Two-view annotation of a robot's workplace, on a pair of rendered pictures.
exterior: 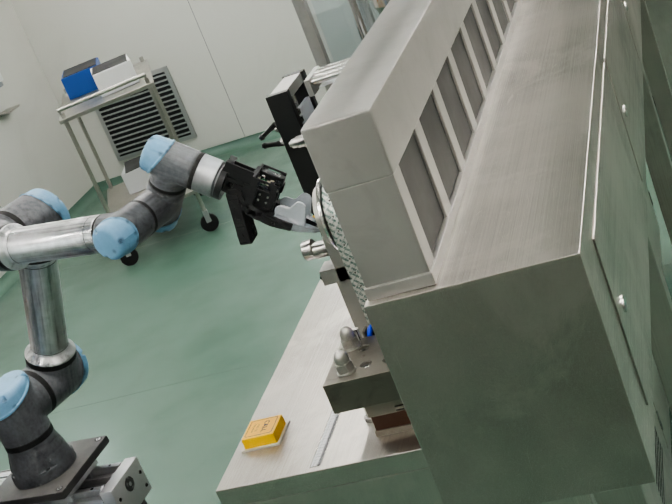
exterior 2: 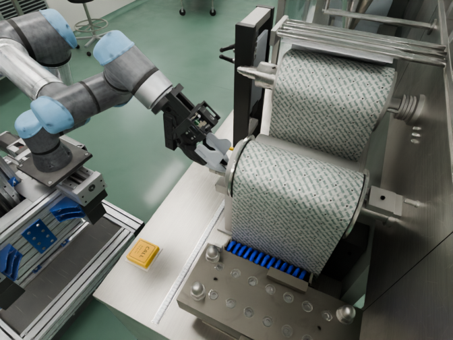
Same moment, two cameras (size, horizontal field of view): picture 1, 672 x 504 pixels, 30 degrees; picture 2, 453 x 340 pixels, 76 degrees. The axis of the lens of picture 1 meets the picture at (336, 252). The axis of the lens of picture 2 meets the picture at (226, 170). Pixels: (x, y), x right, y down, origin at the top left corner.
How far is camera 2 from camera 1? 1.83 m
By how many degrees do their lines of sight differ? 28
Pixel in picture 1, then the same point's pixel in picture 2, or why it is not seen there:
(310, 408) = (178, 243)
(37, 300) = not seen: hidden behind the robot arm
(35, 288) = not seen: hidden behind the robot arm
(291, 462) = (144, 302)
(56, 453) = (56, 160)
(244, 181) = (180, 114)
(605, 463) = not seen: outside the picture
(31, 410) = (42, 138)
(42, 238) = (10, 72)
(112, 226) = (44, 110)
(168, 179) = (116, 79)
